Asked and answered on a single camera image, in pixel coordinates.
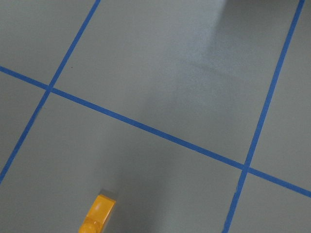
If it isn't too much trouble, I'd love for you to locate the orange trapezoid block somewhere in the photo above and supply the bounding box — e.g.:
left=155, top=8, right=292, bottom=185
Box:
left=78, top=194, right=116, bottom=233

